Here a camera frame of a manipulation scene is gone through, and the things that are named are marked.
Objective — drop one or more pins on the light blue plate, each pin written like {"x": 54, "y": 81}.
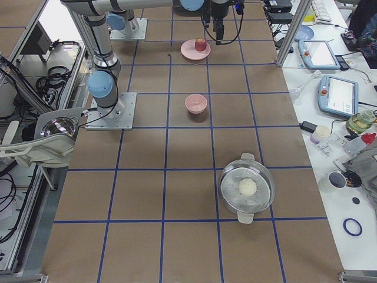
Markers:
{"x": 304, "y": 33}

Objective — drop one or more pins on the blue teach pendant far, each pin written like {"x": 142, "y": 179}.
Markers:
{"x": 317, "y": 55}

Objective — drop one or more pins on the white cup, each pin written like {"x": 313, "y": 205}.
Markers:
{"x": 332, "y": 182}

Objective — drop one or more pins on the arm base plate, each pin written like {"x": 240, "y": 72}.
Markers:
{"x": 117, "y": 118}
{"x": 133, "y": 30}

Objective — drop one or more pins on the grey office chair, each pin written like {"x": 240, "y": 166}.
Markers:
{"x": 48, "y": 152}

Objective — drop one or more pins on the blue teach pendant near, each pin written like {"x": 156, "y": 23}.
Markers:
{"x": 338, "y": 96}

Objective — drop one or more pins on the glass pot with lid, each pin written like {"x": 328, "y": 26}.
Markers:
{"x": 246, "y": 188}

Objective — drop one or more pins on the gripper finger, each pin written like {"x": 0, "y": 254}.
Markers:
{"x": 219, "y": 31}

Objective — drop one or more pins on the red apple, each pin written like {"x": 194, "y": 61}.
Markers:
{"x": 200, "y": 44}

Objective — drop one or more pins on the black power adapter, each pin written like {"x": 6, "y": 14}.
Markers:
{"x": 307, "y": 126}

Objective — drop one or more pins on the blue teach pendant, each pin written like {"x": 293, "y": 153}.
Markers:
{"x": 338, "y": 96}
{"x": 317, "y": 55}

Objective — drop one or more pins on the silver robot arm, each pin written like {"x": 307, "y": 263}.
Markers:
{"x": 126, "y": 15}
{"x": 93, "y": 22}

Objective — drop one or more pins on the pink bowl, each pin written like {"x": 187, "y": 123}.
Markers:
{"x": 196, "y": 103}

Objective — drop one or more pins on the aluminium frame post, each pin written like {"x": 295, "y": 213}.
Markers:
{"x": 301, "y": 10}

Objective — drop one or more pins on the pink plate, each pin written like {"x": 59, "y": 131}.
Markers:
{"x": 189, "y": 51}

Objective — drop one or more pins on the steel bowl on chair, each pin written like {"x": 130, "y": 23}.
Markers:
{"x": 59, "y": 125}

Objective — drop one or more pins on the glass teapot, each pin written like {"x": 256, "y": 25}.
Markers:
{"x": 360, "y": 122}

